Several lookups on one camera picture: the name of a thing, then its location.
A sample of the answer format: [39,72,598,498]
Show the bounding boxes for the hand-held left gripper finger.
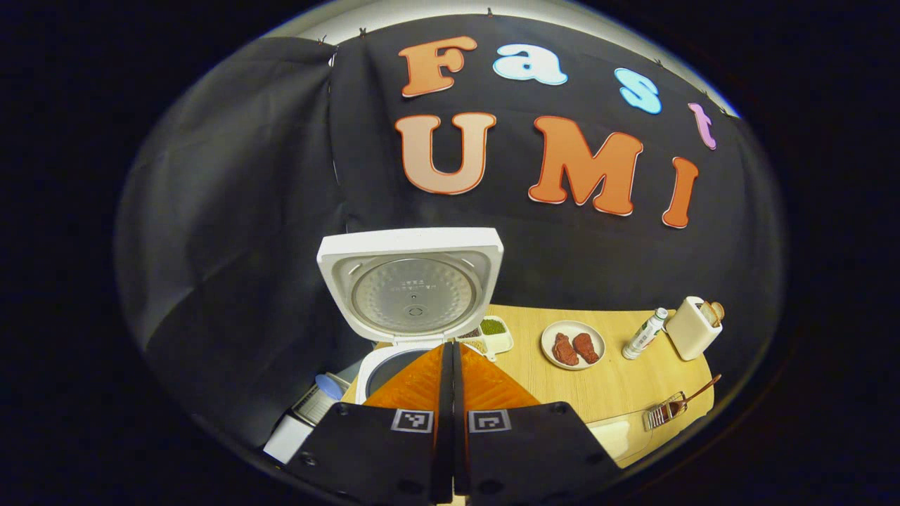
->
[454,342,623,501]
[285,342,454,505]

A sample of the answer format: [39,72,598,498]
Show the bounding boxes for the white rice cooker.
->
[316,227,505,406]

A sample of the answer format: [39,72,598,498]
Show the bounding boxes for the brown wooden spoon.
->
[664,375,722,417]

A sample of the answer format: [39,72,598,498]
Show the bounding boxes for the white divided bean tray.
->
[457,316,514,362]

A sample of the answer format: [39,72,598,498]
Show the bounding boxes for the white round plate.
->
[541,320,606,370]

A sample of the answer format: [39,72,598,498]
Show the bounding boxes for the white and grey box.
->
[264,383,352,465]

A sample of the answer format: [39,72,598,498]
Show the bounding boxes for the white bottle with green label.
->
[622,307,669,361]

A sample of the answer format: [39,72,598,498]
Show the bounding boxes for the white toaster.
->
[665,296,724,361]

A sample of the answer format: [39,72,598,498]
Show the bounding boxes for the black backdrop cloth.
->
[116,14,785,450]

